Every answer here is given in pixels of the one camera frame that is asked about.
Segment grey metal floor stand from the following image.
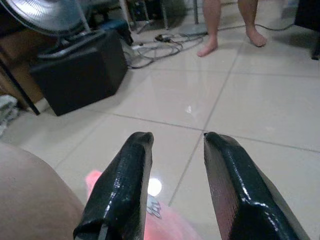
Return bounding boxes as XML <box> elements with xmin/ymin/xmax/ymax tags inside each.
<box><xmin>178</xmin><ymin>0</ymin><xmax>209</xmax><ymax>36</ymax></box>

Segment beige sofa cushion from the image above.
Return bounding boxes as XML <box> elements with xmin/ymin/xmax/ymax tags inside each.
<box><xmin>0</xmin><ymin>142</ymin><xmax>85</xmax><ymax>240</ymax></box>

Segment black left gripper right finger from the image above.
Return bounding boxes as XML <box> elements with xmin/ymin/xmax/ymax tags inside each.
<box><xmin>203</xmin><ymin>131</ymin><xmax>311</xmax><ymax>240</ymax></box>

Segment wooden table with black leg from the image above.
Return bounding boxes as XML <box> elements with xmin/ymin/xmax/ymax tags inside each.
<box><xmin>0</xmin><ymin>9</ymin><xmax>58</xmax><ymax>116</ymax></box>

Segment black furniture piece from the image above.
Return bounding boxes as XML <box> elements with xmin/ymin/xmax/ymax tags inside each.
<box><xmin>294</xmin><ymin>0</ymin><xmax>320</xmax><ymax>61</ymax></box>

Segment white patterned cloth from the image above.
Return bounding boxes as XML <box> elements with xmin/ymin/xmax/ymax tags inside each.
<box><xmin>0</xmin><ymin>94</ymin><xmax>21</xmax><ymax>136</ymax></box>

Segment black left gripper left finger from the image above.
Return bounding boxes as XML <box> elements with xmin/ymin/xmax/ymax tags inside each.
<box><xmin>72</xmin><ymin>131</ymin><xmax>155</xmax><ymax>240</ymax></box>

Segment person's bare leg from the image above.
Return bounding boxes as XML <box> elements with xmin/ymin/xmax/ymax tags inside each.
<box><xmin>196</xmin><ymin>0</ymin><xmax>224</xmax><ymax>58</ymax></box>
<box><xmin>236</xmin><ymin>0</ymin><xmax>268</xmax><ymax>48</ymax></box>

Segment black box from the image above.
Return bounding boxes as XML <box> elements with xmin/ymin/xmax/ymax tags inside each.
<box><xmin>29</xmin><ymin>29</ymin><xmax>129</xmax><ymax>117</ymax></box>

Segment grey floor cables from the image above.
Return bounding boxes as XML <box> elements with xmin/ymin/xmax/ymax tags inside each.
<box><xmin>124</xmin><ymin>23</ymin><xmax>296</xmax><ymax>70</ymax></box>

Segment grey electric fan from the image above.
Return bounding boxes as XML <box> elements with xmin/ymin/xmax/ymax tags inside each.
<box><xmin>0</xmin><ymin>0</ymin><xmax>92</xmax><ymax>60</ymax></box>

